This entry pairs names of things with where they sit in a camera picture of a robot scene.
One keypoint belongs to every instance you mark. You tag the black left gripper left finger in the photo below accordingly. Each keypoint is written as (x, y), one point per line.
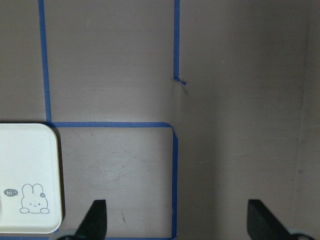
(94, 225)

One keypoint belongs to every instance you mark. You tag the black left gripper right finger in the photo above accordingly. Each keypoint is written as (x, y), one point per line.
(262, 224)

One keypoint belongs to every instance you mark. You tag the cream rabbit print tray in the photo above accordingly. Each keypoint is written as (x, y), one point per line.
(30, 188)

